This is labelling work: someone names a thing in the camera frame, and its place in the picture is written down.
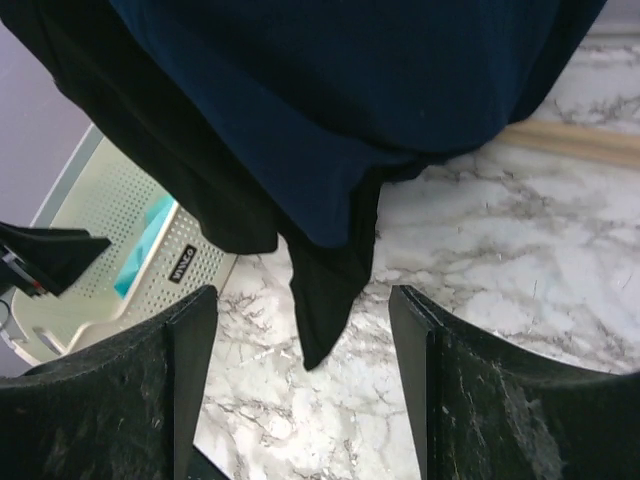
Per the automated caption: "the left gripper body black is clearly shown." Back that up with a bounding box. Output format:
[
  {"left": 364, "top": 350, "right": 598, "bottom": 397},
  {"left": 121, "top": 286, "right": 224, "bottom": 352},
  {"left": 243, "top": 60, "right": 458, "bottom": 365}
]
[{"left": 1, "top": 238, "right": 50, "bottom": 297}]

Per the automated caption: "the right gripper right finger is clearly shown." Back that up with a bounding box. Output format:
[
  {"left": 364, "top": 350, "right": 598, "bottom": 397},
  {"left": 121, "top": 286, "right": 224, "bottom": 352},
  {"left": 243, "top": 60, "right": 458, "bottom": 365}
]
[{"left": 389, "top": 286, "right": 639, "bottom": 479}]

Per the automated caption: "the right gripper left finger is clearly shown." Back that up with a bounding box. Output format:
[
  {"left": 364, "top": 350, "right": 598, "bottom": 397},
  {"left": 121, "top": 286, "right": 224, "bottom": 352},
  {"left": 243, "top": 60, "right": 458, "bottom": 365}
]
[{"left": 1, "top": 286, "right": 218, "bottom": 480}]

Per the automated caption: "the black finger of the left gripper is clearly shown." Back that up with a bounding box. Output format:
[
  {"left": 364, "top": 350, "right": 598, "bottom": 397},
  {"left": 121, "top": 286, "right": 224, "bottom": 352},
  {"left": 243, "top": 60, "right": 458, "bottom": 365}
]
[{"left": 1, "top": 223, "right": 111, "bottom": 296}]

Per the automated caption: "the teal t shirt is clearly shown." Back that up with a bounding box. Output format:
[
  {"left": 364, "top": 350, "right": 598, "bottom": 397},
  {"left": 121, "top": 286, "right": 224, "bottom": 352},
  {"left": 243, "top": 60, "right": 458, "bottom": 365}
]
[{"left": 114, "top": 195, "right": 175, "bottom": 298}]

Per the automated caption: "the black t shirt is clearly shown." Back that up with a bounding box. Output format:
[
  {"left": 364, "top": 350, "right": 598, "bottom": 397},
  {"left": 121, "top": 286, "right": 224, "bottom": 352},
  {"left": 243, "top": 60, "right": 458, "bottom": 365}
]
[{"left": 0, "top": 0, "right": 384, "bottom": 372}]

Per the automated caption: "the navy blue t shirt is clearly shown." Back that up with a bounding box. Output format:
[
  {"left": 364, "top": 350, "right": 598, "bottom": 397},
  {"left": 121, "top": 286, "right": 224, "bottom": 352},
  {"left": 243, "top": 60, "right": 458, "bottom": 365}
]
[{"left": 113, "top": 0, "right": 603, "bottom": 247}]

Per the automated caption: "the cream plastic laundry basket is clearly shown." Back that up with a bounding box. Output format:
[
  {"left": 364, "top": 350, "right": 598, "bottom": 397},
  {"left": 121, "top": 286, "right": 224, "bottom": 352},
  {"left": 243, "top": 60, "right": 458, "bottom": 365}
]
[{"left": 1, "top": 127, "right": 236, "bottom": 365}]

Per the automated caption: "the wooden clothes rack frame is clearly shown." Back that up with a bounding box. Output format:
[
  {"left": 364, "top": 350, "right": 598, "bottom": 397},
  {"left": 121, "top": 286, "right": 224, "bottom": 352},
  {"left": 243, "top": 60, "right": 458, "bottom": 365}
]
[{"left": 495, "top": 120, "right": 639, "bottom": 170}]

